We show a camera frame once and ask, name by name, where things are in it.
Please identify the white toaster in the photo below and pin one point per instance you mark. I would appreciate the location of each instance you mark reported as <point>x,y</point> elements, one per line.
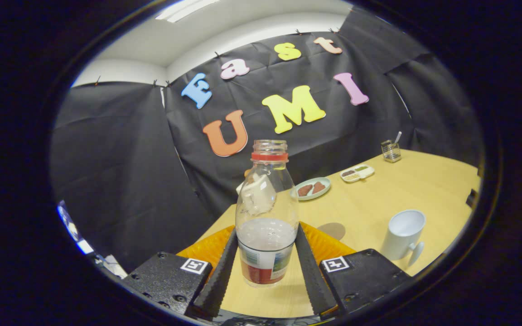
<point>239,188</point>

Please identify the white cup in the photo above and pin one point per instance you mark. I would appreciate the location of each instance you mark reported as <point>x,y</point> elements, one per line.
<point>401,240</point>

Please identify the round brown coaster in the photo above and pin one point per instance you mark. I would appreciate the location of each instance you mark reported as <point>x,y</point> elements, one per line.
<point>333,231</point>

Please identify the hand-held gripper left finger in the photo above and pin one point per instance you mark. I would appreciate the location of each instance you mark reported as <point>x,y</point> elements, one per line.
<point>222,276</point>

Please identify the wooden table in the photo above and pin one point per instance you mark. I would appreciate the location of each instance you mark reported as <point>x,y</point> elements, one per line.
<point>379,194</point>

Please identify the bread slice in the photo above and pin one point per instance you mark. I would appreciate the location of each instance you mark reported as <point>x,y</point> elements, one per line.
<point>248,173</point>

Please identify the blue printed banner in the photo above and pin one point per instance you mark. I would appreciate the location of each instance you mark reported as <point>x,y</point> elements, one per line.
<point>73,228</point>

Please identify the pale green plate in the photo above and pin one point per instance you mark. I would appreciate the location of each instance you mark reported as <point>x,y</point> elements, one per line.
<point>322,192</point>

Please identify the brown meat piece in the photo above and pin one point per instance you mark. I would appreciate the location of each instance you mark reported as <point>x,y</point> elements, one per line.
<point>319,187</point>
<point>305,190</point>

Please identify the black backdrop cloth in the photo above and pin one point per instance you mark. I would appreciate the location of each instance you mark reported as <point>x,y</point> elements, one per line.
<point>120,158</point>

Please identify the metal spoon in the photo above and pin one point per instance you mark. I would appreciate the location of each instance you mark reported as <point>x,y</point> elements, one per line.
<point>398,137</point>

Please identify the clear plastic juice bottle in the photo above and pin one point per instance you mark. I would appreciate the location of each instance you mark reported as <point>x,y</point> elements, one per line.
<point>268,244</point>

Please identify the white paper sheet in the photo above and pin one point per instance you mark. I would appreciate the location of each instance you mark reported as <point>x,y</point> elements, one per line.
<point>115,267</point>

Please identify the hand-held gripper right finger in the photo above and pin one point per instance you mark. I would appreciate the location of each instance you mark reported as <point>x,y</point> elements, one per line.
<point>311,276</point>

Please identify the large ceiling light panel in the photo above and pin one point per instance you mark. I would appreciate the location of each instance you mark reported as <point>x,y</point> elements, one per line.
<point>184,9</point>

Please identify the white divided dish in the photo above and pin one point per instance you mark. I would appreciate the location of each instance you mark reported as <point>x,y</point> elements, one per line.
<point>357,173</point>

